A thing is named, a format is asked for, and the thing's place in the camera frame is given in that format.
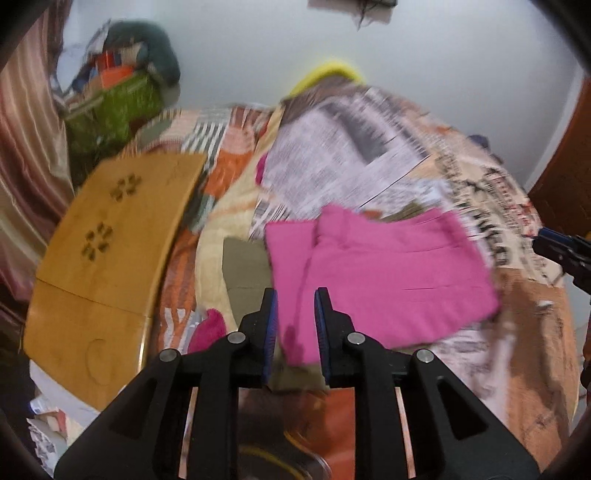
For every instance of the blue-grey bag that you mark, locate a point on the blue-grey bag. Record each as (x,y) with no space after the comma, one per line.
(480,140)

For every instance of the olive green cloth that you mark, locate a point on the olive green cloth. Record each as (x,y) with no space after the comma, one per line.
(247,267)

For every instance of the green patterned bag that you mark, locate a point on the green patterned bag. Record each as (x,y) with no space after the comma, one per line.
(120,106)

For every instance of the striped pink curtain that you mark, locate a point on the striped pink curtain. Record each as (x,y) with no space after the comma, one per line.
(27,161)

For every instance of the pile of clothes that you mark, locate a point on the pile of clothes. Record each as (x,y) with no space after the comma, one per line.
(157,50)

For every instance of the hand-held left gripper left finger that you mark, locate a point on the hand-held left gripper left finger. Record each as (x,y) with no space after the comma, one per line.
(271,337)

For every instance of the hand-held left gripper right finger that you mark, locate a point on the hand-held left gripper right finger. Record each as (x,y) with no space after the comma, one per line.
(321,341)

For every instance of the wooden folding board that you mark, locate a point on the wooden folding board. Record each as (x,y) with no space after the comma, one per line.
(106,277)

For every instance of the printed blanket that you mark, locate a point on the printed blanket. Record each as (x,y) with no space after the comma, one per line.
(531,346)

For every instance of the stack of papers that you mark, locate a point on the stack of papers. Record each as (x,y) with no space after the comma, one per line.
(51,420)

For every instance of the pink pants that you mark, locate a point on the pink pants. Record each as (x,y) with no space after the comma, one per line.
(392,277)

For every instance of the yellow plastic chair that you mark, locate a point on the yellow plastic chair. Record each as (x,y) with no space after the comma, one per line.
(332,69)

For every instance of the magenta cloth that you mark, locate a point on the magenta cloth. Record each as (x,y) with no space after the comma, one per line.
(207,330)

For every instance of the brown wooden door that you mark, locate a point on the brown wooden door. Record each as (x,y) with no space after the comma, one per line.
(568,184)

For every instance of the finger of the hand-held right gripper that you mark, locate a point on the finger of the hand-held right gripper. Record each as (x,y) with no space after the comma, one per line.
(556,234)
(565,256)

